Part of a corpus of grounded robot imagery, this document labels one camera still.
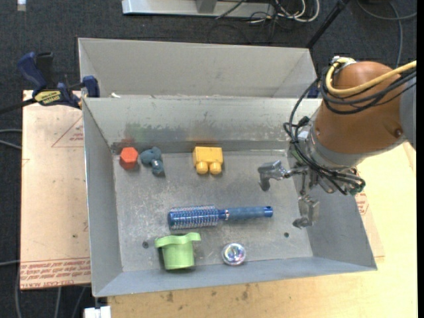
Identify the brown cardboard board, red print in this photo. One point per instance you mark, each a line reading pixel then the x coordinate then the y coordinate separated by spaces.
pixel 53 194

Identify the clear shiny round glass piece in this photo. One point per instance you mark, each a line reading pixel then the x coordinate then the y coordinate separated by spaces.
pixel 233 253

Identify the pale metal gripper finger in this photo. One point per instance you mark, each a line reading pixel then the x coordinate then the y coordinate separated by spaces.
pixel 308 210
pixel 270 171

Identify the black cylinder on white bracket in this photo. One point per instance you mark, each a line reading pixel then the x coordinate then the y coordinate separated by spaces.
pixel 303 128

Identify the yellow toy building brick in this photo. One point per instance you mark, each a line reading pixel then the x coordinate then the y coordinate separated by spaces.
pixel 207 159

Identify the green plastic cup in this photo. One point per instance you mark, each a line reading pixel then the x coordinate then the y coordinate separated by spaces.
pixel 177 252

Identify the blue round hairbrush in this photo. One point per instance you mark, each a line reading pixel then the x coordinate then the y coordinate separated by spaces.
pixel 198 216

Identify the grey metal bin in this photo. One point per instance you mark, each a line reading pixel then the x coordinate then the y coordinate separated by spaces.
pixel 212 190

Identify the blue-grey toy figure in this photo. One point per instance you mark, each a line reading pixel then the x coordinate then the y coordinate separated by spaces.
pixel 152 159

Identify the red hexagonal block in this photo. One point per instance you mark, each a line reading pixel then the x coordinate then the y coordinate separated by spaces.
pixel 128 157

